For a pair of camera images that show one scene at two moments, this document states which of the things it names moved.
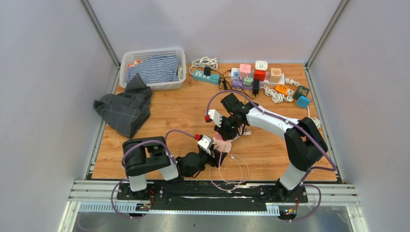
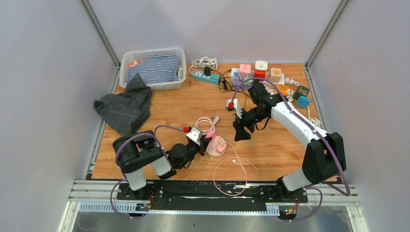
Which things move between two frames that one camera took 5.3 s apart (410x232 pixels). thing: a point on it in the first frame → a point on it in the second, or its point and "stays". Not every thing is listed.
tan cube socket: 275,75 stays
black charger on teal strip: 207,71 stays
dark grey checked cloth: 125,112 stays
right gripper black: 225,135 → 241,133
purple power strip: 237,83 stays
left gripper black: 213,161 → 203,142
